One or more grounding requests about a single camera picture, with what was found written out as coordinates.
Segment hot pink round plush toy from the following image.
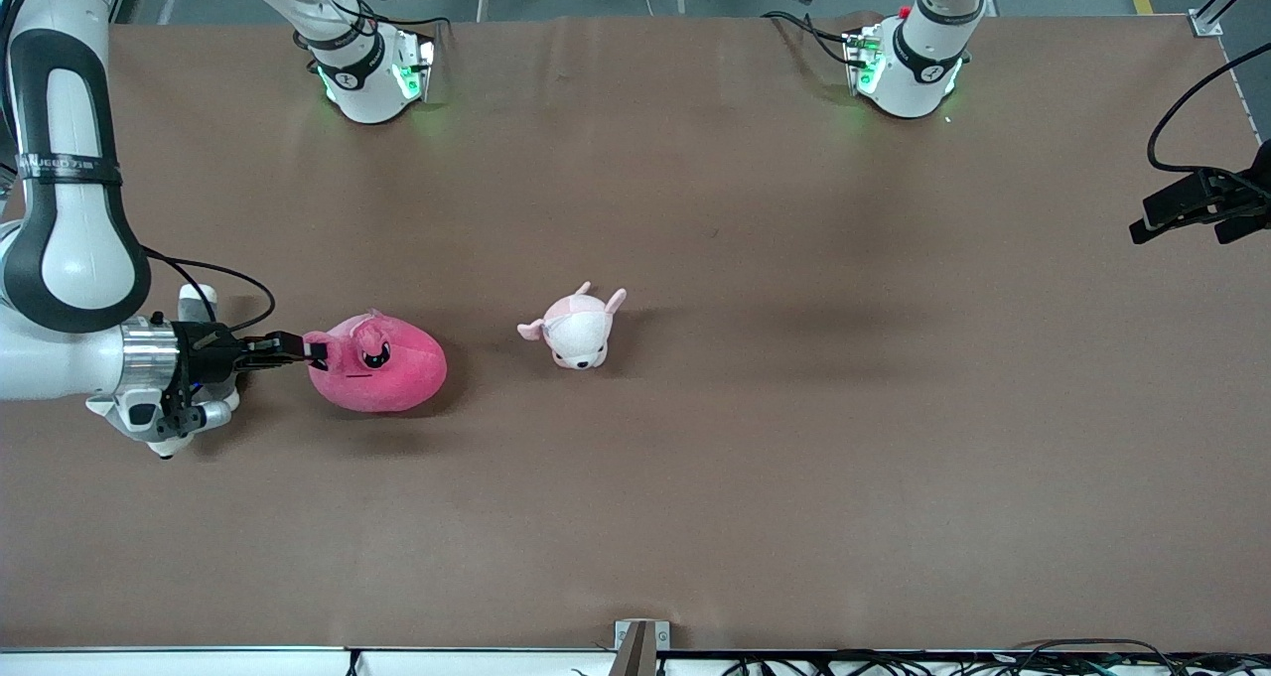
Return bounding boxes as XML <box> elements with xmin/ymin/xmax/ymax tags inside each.
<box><xmin>303</xmin><ymin>310</ymin><xmax>449</xmax><ymax>416</ymax></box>

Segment grey white husky plush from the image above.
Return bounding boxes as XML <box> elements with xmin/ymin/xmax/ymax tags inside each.
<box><xmin>84</xmin><ymin>284</ymin><xmax>241</xmax><ymax>460</ymax></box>

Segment light pink plush puppy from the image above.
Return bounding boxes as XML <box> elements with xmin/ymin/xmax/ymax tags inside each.
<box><xmin>516</xmin><ymin>281</ymin><xmax>629</xmax><ymax>371</ymax></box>

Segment brown table cover sheet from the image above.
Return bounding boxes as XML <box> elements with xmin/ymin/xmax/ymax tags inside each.
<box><xmin>0</xmin><ymin>13</ymin><xmax>1271</xmax><ymax>652</ymax></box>

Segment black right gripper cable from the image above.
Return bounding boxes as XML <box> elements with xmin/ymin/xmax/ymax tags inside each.
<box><xmin>139</xmin><ymin>246</ymin><xmax>278</xmax><ymax>337</ymax></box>

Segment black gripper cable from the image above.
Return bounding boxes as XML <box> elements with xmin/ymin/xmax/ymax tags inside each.
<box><xmin>139</xmin><ymin>246</ymin><xmax>278</xmax><ymax>337</ymax></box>
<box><xmin>1147</xmin><ymin>39</ymin><xmax>1271</xmax><ymax>177</ymax></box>

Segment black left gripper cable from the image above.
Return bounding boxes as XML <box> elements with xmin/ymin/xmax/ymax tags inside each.
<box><xmin>1147</xmin><ymin>39</ymin><xmax>1271</xmax><ymax>177</ymax></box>

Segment white table edge rail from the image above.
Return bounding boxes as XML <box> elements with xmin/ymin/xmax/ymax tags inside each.
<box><xmin>0</xmin><ymin>646</ymin><xmax>617</xmax><ymax>676</ymax></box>

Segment black right arm base cable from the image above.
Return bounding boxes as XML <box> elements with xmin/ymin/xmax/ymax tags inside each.
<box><xmin>286</xmin><ymin>0</ymin><xmax>455</xmax><ymax>40</ymax></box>

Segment black arm base cable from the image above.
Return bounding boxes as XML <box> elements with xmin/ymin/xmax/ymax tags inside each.
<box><xmin>286</xmin><ymin>0</ymin><xmax>455</xmax><ymax>40</ymax></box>
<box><xmin>762</xmin><ymin>10</ymin><xmax>857</xmax><ymax>68</ymax></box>

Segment black left arm base cable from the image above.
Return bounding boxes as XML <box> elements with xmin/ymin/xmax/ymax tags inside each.
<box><xmin>762</xmin><ymin>10</ymin><xmax>857</xmax><ymax>68</ymax></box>

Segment metal table edge bracket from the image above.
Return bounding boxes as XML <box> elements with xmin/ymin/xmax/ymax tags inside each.
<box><xmin>614</xmin><ymin>618</ymin><xmax>671</xmax><ymax>676</ymax></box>

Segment black cable bundle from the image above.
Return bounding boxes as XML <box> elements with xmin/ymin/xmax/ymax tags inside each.
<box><xmin>720</xmin><ymin>639</ymin><xmax>1271</xmax><ymax>676</ymax></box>

